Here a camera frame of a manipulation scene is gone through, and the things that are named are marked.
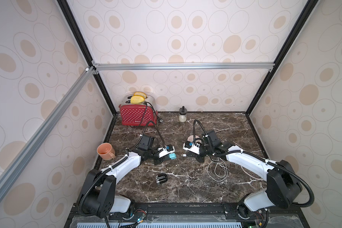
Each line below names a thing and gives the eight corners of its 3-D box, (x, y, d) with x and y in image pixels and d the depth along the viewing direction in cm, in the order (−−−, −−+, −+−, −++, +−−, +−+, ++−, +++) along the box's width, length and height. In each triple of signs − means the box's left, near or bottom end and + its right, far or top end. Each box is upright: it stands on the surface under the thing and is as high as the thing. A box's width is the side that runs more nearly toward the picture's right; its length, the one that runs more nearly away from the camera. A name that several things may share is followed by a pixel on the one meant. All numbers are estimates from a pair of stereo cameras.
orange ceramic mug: (101, 162, 94) (94, 154, 87) (105, 150, 100) (99, 142, 92) (116, 162, 94) (111, 154, 87) (119, 150, 100) (115, 142, 92)
